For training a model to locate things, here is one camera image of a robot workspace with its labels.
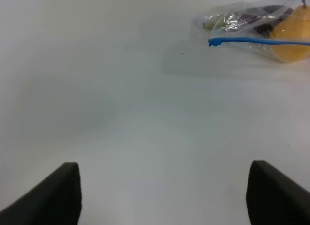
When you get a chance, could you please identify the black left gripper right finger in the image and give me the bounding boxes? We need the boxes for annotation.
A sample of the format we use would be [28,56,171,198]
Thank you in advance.
[246,160,310,225]

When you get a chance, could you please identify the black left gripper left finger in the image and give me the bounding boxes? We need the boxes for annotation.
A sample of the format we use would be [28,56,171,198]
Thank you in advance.
[0,162,82,225]

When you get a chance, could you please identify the clear zip bag blue zipper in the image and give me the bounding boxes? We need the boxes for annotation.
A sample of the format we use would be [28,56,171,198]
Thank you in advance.
[194,0,310,63]

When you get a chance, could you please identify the green fruit in bag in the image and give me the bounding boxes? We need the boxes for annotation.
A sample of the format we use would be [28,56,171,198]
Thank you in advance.
[202,14,227,30]

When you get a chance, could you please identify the yellow pear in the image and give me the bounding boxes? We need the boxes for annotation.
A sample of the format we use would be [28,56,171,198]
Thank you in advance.
[269,0,310,62]

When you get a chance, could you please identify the dark purple fruit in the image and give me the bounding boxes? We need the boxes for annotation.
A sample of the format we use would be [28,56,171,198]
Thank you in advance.
[238,5,293,37]

